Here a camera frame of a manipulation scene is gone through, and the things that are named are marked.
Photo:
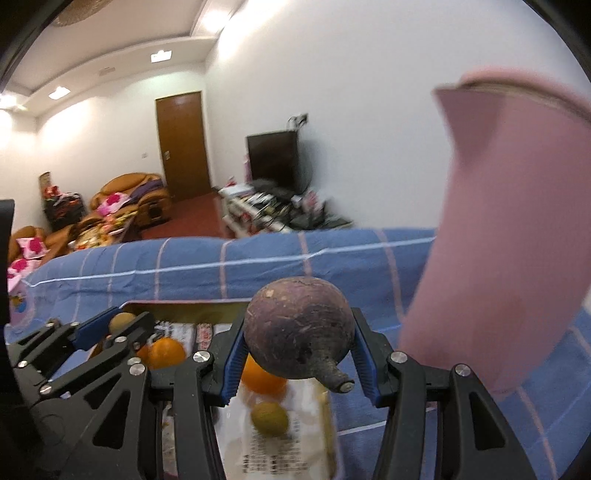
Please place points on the printed paper sheet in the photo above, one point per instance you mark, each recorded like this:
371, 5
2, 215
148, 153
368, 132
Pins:
277, 452

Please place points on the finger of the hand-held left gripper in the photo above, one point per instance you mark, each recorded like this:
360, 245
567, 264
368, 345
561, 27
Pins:
87, 333
134, 330

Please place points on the brown leather armchair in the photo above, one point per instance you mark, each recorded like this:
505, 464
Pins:
134, 182

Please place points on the cluttered coffee table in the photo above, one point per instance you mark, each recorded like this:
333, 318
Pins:
106, 233

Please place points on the medium orange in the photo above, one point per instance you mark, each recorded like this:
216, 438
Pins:
166, 353

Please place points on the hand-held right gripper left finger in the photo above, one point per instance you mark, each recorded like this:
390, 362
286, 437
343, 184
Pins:
233, 364

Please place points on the patterned leaning board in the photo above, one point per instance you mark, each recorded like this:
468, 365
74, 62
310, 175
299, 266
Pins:
46, 180

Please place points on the ceiling air vent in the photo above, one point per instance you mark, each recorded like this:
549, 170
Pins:
107, 70

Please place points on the black television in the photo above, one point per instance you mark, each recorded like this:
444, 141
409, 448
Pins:
272, 159

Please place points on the pink tin tray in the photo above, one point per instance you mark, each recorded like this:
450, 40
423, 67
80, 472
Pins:
184, 308

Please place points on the large orange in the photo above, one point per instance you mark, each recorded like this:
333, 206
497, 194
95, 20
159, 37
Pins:
263, 378

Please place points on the black router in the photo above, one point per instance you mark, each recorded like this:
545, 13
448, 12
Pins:
302, 221

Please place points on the white television stand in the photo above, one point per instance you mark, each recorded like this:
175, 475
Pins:
244, 207

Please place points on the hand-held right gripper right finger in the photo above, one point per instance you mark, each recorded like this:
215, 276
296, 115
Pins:
364, 364

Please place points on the black rack with clothes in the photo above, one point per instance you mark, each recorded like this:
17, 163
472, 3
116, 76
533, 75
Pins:
64, 212

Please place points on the wall socket with plugs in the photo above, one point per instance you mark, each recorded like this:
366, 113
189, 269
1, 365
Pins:
300, 119

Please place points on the small tan longan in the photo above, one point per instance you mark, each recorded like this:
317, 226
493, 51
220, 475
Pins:
121, 321
270, 417

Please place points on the pink thermos bottle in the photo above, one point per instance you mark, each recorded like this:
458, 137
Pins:
508, 230

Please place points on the brown wooden door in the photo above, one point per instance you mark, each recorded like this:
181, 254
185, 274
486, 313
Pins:
184, 143

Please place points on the dark purple round fruit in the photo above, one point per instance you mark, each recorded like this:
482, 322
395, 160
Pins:
300, 327

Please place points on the white flat box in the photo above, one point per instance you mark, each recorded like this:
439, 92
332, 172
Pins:
233, 189

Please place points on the pink floral pillow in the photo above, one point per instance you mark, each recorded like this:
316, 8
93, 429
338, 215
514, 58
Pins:
32, 247
113, 201
18, 267

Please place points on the pink cartoon mug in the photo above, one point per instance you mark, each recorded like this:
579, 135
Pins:
21, 304

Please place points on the brown leather sofa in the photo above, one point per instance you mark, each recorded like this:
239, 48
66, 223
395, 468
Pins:
55, 237

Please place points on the blue plaid blanket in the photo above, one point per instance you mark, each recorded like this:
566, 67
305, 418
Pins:
277, 263

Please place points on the purple cloth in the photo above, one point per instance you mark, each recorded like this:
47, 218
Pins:
150, 188

